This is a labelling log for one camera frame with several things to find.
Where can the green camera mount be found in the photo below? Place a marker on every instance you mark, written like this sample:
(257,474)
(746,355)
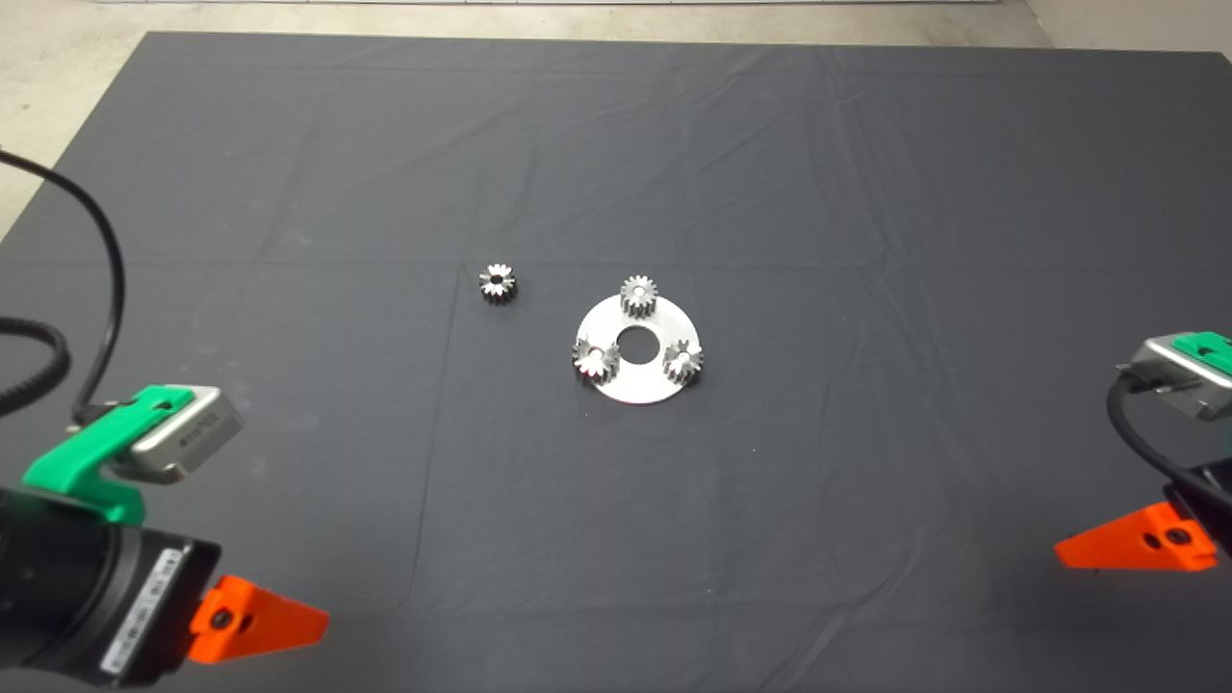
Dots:
(82,462)
(1211,348)

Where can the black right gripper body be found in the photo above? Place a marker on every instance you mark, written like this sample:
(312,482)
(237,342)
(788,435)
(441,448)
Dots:
(1215,500)

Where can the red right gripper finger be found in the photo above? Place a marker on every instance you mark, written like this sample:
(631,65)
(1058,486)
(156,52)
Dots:
(1141,544)

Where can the right green camera mount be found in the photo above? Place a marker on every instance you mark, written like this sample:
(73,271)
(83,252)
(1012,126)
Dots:
(1211,348)

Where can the larger steel gear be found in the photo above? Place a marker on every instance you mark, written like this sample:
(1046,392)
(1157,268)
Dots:
(596,360)

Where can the small steel gear on peg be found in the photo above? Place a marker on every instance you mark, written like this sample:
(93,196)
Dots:
(638,295)
(682,362)

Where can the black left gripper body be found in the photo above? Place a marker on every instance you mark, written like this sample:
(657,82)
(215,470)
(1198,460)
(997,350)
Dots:
(67,587)

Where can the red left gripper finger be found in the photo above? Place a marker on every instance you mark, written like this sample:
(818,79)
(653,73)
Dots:
(260,621)

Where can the dark grey table cloth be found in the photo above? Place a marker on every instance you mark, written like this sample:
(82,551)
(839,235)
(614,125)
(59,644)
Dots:
(770,529)

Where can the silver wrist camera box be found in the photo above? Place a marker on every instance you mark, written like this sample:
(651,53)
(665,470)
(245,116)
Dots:
(188,433)
(1179,380)

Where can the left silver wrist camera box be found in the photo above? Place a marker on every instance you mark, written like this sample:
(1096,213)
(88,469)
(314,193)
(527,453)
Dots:
(188,433)

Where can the small steel gear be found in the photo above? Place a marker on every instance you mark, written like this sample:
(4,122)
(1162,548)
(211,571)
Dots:
(682,362)
(498,283)
(638,295)

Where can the round metal plate with hole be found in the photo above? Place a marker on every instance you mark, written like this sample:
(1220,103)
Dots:
(640,380)

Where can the left green camera mount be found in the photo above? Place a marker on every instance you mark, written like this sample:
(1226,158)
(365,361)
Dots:
(82,462)

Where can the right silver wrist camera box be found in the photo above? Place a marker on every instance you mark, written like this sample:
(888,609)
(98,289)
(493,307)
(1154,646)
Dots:
(1179,380)

